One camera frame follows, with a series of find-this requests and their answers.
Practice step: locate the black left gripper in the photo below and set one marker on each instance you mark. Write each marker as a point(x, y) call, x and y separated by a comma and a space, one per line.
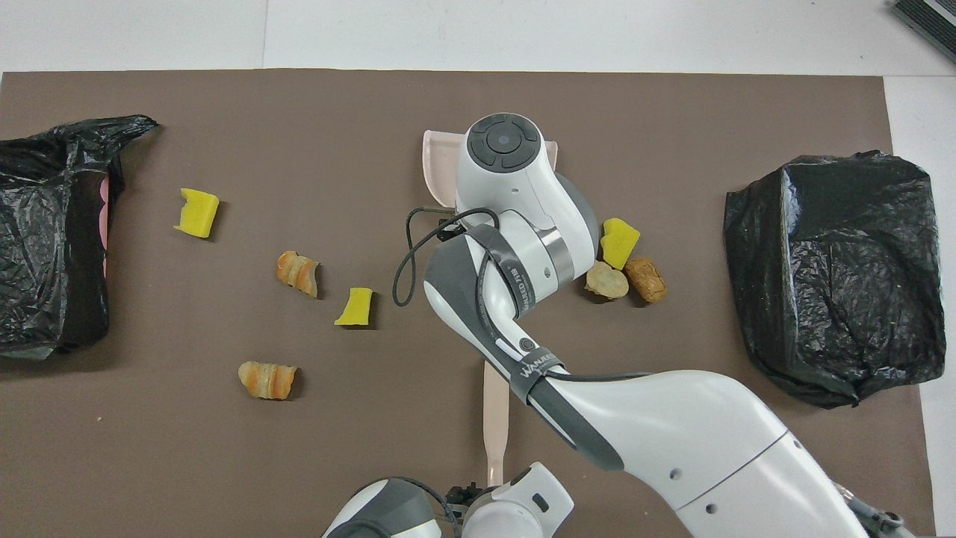
point(463, 499)

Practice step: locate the beige hand brush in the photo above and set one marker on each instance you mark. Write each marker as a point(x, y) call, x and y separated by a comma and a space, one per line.
point(494, 418)

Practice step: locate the small yellow sponge piece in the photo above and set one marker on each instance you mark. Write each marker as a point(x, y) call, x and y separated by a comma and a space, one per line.
point(356, 306)

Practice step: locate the striped bread chunk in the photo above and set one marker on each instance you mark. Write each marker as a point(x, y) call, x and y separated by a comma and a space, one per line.
point(265, 379)
point(295, 271)

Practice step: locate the pale bread piece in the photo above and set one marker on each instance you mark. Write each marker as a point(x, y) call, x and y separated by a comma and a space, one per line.
point(606, 282)

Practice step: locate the brown bread bun piece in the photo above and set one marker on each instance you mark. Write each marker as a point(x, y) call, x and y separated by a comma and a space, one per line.
point(647, 279)

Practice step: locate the wedge yellow sponge piece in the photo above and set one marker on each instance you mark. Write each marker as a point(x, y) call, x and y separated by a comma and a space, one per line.
point(620, 243)

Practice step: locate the beige plastic dustpan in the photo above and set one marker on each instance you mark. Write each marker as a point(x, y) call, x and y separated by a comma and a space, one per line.
point(439, 168)

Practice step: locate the large notched yellow sponge piece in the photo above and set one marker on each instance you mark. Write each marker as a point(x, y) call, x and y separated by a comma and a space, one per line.
point(198, 214)

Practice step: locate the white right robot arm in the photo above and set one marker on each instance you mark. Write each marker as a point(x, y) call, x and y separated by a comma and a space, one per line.
point(672, 441)

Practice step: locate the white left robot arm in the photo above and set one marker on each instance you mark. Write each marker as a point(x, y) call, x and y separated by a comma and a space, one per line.
point(515, 508)

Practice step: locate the flat black bag-lined bin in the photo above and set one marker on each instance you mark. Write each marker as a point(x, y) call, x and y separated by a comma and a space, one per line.
point(836, 284)

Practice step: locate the pink bin with black bag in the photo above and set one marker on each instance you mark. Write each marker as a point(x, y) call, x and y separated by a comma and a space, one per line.
point(45, 246)

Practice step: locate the brown table mat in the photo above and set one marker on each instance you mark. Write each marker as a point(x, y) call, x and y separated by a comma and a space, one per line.
point(224, 463)

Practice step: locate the dark ribbed device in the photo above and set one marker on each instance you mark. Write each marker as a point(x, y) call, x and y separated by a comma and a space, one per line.
point(933, 19)

